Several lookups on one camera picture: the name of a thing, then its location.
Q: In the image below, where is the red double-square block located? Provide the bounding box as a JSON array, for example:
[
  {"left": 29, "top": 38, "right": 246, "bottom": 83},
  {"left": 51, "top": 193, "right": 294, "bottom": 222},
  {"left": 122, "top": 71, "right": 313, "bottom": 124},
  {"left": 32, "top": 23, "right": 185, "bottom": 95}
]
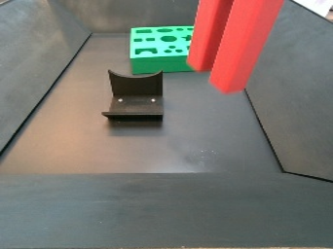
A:
[{"left": 187, "top": 0, "right": 283, "bottom": 93}]

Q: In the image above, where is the green foam shape board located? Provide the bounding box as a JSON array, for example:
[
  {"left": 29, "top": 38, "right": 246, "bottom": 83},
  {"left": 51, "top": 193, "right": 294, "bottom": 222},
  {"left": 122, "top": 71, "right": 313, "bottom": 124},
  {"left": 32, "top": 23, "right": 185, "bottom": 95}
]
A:
[{"left": 130, "top": 25, "right": 194, "bottom": 74}]

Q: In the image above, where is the black curved holder stand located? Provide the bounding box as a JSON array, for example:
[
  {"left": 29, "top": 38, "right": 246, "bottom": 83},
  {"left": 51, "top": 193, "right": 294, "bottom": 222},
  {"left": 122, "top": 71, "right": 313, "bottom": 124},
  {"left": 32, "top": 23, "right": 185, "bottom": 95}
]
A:
[{"left": 102, "top": 70, "right": 164, "bottom": 120}]

